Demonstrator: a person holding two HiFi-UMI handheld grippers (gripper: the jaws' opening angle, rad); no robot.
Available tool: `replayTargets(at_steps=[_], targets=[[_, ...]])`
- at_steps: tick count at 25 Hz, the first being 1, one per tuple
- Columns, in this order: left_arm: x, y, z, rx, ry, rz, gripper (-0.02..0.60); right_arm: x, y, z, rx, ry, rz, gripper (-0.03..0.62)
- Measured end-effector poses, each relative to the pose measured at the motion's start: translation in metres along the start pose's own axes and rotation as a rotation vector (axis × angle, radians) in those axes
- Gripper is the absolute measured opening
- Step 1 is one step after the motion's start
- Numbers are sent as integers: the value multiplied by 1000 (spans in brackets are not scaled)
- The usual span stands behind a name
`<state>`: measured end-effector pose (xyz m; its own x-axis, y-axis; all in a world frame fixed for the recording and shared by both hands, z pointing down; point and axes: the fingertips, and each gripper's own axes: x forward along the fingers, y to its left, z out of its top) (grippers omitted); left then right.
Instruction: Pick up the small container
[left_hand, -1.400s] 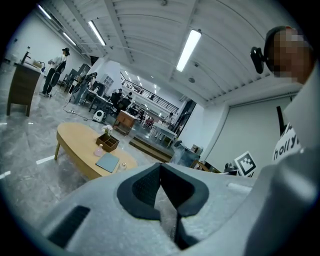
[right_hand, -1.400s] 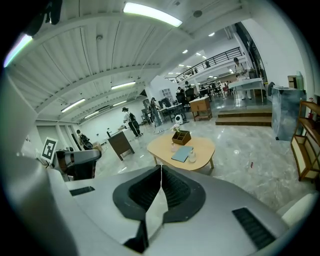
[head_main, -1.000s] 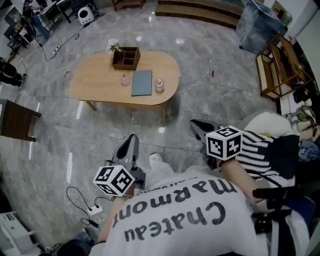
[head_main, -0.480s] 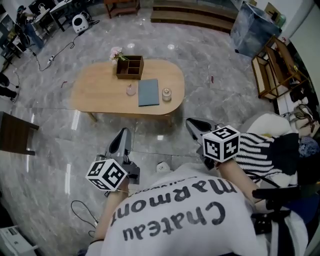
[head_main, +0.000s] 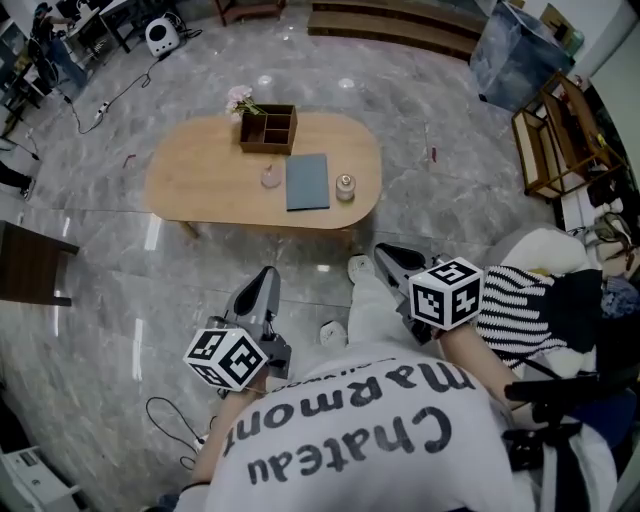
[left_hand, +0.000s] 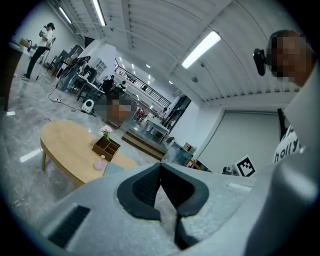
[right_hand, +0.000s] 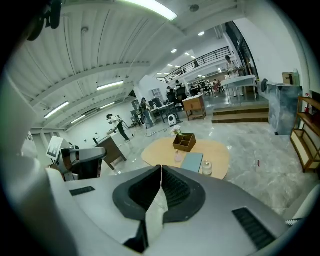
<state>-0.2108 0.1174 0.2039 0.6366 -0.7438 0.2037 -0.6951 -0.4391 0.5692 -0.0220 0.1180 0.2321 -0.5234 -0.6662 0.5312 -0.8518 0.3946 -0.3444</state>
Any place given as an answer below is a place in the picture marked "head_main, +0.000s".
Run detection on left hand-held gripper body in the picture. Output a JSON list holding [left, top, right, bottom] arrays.
[[182, 313, 294, 394]]

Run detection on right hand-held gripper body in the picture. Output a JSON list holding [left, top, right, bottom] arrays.
[[397, 256, 485, 346]]

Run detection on person's left forearm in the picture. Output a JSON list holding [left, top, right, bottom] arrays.
[[192, 389, 256, 486]]

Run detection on person's right forearm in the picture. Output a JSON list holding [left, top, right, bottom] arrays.
[[434, 324, 521, 416]]

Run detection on wooden coffee table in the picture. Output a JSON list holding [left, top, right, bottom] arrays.
[[144, 112, 384, 251]]

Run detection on white shoe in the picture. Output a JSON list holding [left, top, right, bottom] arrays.
[[319, 319, 349, 347], [347, 254, 376, 286]]

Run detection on light grey trousers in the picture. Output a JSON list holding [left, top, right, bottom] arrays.
[[344, 264, 416, 351]]

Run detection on striped knit garment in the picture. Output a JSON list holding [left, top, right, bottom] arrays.
[[472, 266, 556, 369]]

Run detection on cream armchair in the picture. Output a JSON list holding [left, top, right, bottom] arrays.
[[492, 227, 601, 371]]

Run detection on grey notebook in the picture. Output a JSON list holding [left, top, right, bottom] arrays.
[[284, 153, 332, 213]]

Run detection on black garment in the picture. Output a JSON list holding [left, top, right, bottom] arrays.
[[539, 269, 606, 351]]

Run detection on brown wooden organizer box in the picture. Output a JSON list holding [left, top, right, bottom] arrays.
[[238, 103, 299, 154]]

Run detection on blue-grey scarf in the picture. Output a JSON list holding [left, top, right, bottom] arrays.
[[599, 274, 640, 319]]

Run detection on beige handbag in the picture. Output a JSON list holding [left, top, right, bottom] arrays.
[[582, 212, 640, 264]]

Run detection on white printed t-shirt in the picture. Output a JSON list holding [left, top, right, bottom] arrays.
[[169, 344, 521, 512]]

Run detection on dark blue bag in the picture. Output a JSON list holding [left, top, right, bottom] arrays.
[[504, 372, 631, 451]]

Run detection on wooden rattan rack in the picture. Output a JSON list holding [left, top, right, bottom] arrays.
[[510, 72, 629, 199]]

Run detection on pink flower bouquet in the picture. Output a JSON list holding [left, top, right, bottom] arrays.
[[225, 85, 266, 121]]

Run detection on dark wooden side table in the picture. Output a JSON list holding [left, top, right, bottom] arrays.
[[0, 219, 80, 307]]

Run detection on blue marbled panel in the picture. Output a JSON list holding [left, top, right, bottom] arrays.
[[468, 0, 574, 114]]

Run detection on white box appliance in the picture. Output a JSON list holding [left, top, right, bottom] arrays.
[[0, 447, 84, 512]]

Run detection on wooden steps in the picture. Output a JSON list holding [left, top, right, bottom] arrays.
[[307, 0, 489, 61]]

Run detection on white pet carrier backpack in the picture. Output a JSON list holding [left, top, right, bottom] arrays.
[[144, 18, 182, 57]]

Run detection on light wooden cabinet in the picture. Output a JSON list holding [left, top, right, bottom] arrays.
[[214, 0, 287, 27]]

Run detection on black cable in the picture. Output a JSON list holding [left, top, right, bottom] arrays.
[[64, 29, 201, 135], [144, 397, 209, 469]]

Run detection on black strap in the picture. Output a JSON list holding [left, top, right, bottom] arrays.
[[502, 422, 584, 474]]

